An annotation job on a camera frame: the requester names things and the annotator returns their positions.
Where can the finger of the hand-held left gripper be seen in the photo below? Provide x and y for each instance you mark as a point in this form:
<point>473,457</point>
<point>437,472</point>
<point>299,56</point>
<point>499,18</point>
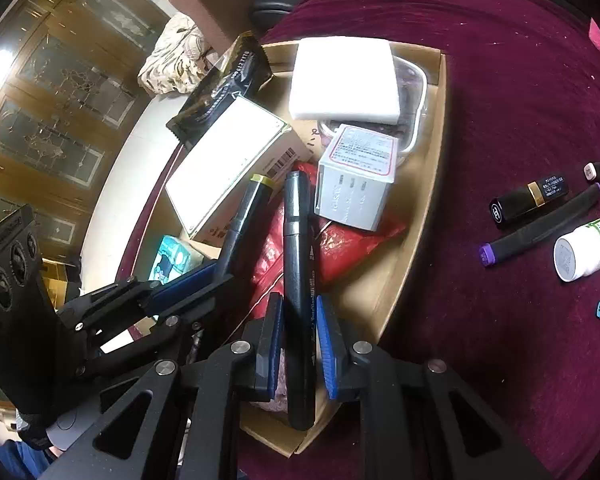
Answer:
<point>185,282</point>
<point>130,347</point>

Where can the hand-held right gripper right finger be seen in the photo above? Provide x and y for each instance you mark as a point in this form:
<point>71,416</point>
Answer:
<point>332,355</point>

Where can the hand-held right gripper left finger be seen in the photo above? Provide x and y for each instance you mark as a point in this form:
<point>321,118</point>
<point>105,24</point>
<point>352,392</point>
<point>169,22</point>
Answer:
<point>274,345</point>

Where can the teal cartoon tissue packet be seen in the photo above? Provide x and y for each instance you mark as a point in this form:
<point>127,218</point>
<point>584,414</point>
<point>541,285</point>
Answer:
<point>172,257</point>

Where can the black marker yellow band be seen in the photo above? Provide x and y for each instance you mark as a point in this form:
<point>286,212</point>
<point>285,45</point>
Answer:
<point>245,220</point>

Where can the shallow cardboard box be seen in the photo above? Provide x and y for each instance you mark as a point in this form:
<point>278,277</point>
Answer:
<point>390,280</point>

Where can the red plastic packet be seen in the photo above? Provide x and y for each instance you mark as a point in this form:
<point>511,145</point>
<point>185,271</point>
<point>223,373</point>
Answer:
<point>350,255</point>

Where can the black marker grey band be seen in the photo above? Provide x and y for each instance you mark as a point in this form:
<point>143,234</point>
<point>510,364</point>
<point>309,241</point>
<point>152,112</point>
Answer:
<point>297,240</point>

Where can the white green-edged medicine box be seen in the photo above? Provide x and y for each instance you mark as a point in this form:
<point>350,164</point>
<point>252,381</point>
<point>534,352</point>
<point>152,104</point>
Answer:
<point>220,160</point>

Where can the grey box pink label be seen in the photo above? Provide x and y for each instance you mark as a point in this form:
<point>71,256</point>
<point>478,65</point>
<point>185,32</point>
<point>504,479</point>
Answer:
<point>355,185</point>

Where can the black marker purple cap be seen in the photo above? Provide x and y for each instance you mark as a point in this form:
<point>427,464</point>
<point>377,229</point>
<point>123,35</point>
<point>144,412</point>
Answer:
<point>540,225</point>

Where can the black gold lipstick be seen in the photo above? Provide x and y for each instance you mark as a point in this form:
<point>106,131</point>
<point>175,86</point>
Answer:
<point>525,202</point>

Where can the white foam block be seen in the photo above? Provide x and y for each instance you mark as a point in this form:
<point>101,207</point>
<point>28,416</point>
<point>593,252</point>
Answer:
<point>340,80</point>

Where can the white pill bottle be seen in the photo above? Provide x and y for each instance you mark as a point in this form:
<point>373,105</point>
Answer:
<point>580,255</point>

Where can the black foil snack packet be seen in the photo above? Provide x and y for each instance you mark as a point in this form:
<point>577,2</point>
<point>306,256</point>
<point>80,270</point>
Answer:
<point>220,90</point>

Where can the wooden glass-door cabinet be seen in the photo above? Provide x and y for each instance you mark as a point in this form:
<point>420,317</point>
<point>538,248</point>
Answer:
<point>55,100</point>

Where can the floral cushion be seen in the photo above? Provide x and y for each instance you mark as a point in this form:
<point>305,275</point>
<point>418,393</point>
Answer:
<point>175,60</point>

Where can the clear plastic container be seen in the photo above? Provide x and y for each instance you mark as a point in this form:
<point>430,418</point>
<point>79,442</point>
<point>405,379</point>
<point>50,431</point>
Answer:
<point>410,95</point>

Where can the brown armchair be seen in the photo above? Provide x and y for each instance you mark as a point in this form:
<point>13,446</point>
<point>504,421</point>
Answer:
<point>200,0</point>

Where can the maroon velvet tablecloth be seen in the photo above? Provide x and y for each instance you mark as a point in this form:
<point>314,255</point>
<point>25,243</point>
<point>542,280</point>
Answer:
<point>505,110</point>

